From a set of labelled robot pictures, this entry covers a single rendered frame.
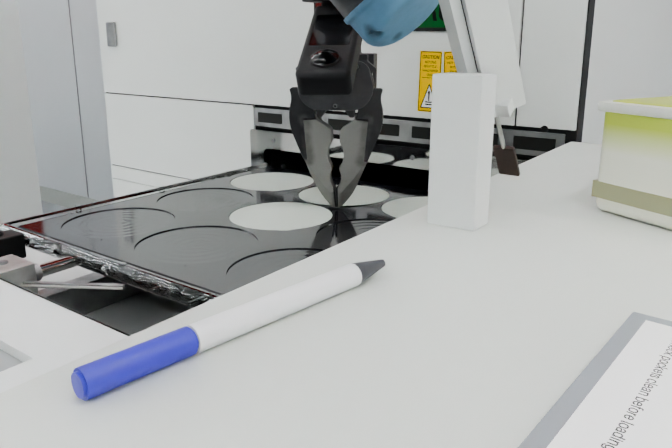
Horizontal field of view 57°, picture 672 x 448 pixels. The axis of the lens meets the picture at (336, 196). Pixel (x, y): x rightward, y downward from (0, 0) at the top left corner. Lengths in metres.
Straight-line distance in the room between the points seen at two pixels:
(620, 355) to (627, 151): 0.19
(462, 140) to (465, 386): 0.17
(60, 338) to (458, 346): 0.15
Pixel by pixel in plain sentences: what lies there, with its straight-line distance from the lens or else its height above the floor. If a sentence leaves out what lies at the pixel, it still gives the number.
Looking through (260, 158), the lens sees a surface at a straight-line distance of 0.90.
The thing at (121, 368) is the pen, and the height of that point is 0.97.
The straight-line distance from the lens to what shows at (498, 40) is 0.35.
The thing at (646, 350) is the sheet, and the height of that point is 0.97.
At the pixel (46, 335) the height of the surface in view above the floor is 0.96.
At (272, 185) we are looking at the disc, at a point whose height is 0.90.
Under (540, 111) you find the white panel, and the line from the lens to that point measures 0.70.
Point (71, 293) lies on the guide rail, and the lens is 0.62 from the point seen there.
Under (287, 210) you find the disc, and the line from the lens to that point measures 0.63.
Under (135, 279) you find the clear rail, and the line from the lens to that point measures 0.48.
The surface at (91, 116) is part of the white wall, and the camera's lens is 4.02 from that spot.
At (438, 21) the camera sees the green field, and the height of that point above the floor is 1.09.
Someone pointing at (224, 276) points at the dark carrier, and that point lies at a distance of 0.46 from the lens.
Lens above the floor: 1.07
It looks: 14 degrees down
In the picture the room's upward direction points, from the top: straight up
